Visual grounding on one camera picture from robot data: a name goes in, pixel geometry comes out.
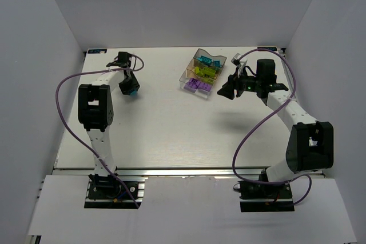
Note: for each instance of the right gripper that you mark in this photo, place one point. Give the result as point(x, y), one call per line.
point(236, 86)

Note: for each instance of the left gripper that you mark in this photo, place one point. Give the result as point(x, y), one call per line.
point(128, 84)

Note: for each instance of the green long lego brick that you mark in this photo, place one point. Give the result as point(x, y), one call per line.
point(208, 72)

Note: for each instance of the purple sloped lego brick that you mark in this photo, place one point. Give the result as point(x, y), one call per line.
point(192, 85)

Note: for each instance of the purple long lego brick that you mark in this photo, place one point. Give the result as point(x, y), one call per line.
point(205, 87)

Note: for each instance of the teal long lego brick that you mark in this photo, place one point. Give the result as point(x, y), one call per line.
point(205, 60)

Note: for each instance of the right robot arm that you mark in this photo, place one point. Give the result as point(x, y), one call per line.
point(311, 142)

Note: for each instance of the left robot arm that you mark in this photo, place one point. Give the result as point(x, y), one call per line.
point(95, 108)

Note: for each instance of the clear plastic bin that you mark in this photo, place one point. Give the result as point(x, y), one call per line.
point(187, 74)

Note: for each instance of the blue label left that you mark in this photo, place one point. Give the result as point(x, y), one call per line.
point(96, 51)

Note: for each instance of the blue label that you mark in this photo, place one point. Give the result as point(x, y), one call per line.
point(96, 51)
point(271, 48)

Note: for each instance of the blue label right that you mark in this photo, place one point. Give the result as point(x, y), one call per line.
point(271, 48)

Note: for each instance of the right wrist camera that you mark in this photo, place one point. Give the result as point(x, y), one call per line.
point(240, 62)

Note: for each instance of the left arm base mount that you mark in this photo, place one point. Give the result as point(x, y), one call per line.
point(105, 192)

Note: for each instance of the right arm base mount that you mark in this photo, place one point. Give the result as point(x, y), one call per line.
point(257, 198)

